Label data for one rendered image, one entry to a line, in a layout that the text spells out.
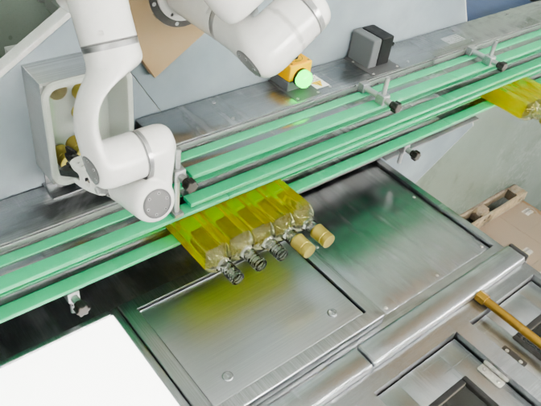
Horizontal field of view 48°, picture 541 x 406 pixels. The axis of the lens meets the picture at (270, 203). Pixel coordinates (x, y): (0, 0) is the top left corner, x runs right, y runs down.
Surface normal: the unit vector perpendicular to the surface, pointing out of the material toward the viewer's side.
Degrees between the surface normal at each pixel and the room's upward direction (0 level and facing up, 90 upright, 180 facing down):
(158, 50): 1
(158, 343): 90
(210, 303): 90
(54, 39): 0
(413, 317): 90
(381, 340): 90
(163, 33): 1
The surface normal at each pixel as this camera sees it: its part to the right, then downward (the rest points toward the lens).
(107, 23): 0.36, 0.22
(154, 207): 0.63, 0.34
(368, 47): -0.77, 0.33
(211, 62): 0.63, 0.56
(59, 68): 0.11, -0.76
